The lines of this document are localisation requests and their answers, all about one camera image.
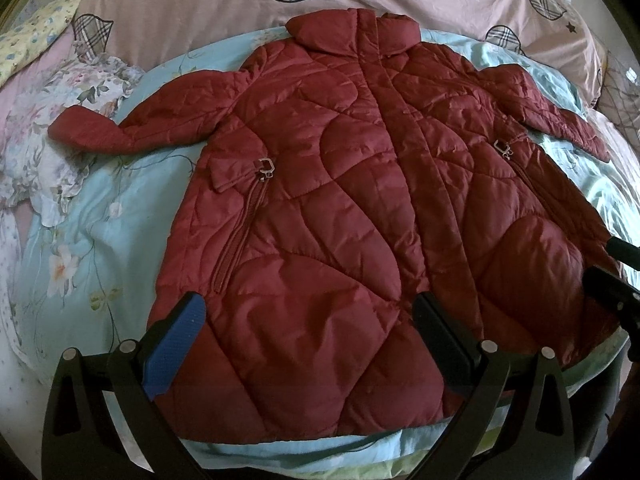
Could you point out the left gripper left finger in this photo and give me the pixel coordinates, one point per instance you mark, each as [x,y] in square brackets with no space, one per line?
[80,440]

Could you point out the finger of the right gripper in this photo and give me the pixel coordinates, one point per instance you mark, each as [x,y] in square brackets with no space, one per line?
[622,251]
[613,295]

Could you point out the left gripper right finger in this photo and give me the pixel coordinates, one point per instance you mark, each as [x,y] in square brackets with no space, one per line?
[515,421]

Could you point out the red quilted puffer coat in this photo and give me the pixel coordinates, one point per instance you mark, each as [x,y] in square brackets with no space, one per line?
[345,170]

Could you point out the light blue floral bed sheet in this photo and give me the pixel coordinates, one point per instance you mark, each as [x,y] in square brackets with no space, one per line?
[88,282]

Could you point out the white floral ruffled pillow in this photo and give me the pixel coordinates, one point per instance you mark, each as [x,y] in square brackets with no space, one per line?
[41,161]

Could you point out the yellow floral pillow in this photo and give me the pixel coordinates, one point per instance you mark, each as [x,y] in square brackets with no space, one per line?
[22,44]

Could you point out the pink duvet with plaid hearts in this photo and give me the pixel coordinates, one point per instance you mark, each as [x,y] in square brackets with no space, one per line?
[146,33]

